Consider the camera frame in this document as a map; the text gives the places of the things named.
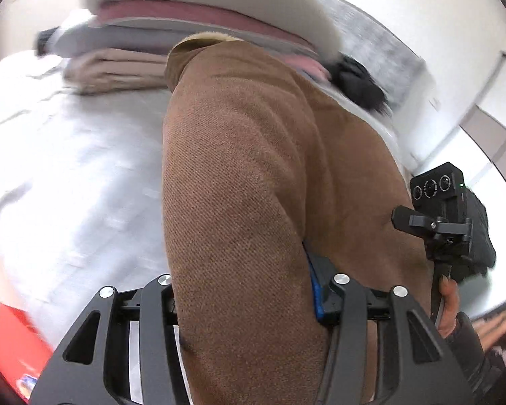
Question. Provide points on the red box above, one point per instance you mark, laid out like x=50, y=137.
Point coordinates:
x=17, y=346

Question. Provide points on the bed with grey checked bedspread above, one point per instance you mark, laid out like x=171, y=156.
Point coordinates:
x=88, y=177

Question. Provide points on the white wall socket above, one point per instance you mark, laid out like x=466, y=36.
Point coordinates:
x=435, y=102

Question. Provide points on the white cabinet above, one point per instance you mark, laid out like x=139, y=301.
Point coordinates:
x=495, y=105

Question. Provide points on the black jacket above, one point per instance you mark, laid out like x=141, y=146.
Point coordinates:
x=358, y=82

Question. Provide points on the beige folded blanket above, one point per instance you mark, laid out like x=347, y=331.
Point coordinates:
x=114, y=71

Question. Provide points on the person's right hand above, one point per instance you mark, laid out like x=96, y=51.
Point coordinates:
x=450, y=303

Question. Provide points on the dark knitted cloth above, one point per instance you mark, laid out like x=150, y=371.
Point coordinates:
x=46, y=40

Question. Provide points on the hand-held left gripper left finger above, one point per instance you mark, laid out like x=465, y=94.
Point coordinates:
x=160, y=303

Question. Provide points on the brown coat with fur collar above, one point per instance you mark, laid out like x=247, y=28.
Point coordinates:
x=244, y=177

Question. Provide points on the pink folded blanket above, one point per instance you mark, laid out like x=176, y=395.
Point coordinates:
x=185, y=12

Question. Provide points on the grey quilted mat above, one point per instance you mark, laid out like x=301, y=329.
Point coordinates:
x=375, y=38

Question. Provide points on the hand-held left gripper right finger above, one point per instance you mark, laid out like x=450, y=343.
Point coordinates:
x=316, y=295

